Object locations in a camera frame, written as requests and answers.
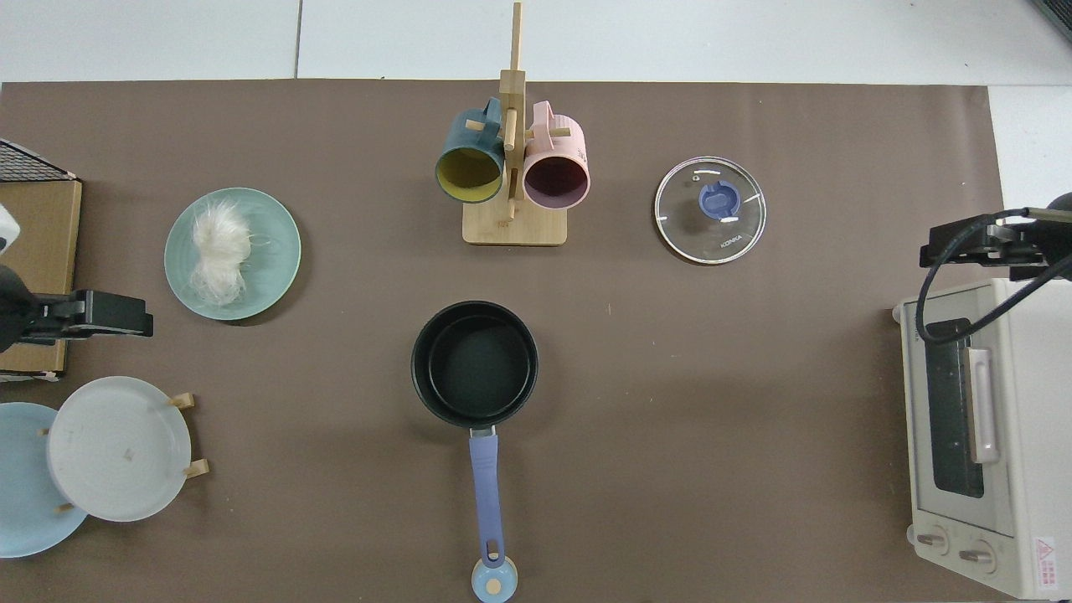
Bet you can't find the white vermicelli bundle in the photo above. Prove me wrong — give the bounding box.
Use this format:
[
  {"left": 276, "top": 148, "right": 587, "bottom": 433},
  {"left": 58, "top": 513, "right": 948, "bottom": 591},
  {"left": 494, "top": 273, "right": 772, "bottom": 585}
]
[{"left": 189, "top": 197, "right": 254, "bottom": 307}]

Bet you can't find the glass lid blue knob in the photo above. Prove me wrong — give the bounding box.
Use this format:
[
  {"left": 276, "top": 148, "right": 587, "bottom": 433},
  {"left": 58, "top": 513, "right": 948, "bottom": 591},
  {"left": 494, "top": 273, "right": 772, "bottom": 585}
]
[{"left": 653, "top": 156, "right": 767, "bottom": 265}]

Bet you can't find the white plate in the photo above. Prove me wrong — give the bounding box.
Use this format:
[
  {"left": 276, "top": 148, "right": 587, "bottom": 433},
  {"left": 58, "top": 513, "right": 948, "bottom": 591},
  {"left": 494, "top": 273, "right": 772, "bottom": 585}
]
[{"left": 46, "top": 376, "right": 193, "bottom": 523}]

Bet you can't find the wooden plate rack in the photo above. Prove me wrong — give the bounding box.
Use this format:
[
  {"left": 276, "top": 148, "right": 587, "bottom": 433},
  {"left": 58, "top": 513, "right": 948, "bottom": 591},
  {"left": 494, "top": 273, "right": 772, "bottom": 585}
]
[{"left": 38, "top": 392, "right": 210, "bottom": 513}]

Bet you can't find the green plate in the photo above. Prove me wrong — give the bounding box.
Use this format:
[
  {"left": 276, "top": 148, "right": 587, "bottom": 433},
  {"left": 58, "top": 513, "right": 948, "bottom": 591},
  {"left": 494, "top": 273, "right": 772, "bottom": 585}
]
[{"left": 164, "top": 187, "right": 302, "bottom": 322}]

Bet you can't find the light blue plate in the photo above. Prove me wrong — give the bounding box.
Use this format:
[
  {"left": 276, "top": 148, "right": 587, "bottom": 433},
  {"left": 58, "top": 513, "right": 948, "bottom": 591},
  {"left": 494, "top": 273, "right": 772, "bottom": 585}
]
[{"left": 0, "top": 402, "right": 89, "bottom": 559}]

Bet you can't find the pale toaster oven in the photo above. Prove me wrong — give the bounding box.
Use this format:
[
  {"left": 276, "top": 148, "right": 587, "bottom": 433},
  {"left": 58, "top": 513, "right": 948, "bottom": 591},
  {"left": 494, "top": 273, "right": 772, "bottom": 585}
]
[{"left": 892, "top": 278, "right": 1072, "bottom": 600}]

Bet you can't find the dark grey slatted panel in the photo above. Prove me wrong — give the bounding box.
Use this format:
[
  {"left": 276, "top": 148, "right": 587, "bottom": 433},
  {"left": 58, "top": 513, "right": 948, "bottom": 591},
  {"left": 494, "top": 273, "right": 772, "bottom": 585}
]
[{"left": 1030, "top": 0, "right": 1072, "bottom": 43}]

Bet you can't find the brown table cloth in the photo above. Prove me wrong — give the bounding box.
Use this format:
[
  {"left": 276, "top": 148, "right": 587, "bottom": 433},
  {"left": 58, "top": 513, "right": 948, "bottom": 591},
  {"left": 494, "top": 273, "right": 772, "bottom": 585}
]
[{"left": 0, "top": 80, "right": 1010, "bottom": 603}]

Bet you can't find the dark teal cup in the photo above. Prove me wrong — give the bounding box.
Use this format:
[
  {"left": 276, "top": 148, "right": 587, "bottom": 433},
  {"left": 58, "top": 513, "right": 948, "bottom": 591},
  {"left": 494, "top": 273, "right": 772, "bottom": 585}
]
[{"left": 434, "top": 97, "right": 506, "bottom": 204}]

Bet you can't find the pink ribbed cup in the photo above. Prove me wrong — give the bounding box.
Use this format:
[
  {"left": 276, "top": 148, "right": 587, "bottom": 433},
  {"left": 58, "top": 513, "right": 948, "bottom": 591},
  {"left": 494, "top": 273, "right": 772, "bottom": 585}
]
[{"left": 523, "top": 100, "right": 591, "bottom": 210}]

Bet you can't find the wooden cup stand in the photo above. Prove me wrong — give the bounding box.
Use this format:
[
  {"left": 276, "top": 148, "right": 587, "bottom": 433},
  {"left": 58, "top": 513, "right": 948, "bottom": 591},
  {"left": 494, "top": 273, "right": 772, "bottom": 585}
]
[{"left": 462, "top": 2, "right": 569, "bottom": 247}]

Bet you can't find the small blue round thing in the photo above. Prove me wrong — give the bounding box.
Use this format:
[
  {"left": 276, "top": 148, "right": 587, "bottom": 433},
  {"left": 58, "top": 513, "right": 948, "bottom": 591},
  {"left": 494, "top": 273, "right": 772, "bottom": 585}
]
[{"left": 471, "top": 559, "right": 518, "bottom": 602}]

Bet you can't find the wire basket wooden floor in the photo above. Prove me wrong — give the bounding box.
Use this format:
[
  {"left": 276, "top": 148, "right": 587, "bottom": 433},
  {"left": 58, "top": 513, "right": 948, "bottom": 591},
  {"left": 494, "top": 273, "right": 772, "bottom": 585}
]
[{"left": 0, "top": 138, "right": 83, "bottom": 382}]

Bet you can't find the black pan blue handle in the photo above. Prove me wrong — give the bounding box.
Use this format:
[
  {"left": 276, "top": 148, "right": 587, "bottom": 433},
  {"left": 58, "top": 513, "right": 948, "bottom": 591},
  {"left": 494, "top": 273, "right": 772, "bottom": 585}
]
[{"left": 410, "top": 300, "right": 539, "bottom": 564}]

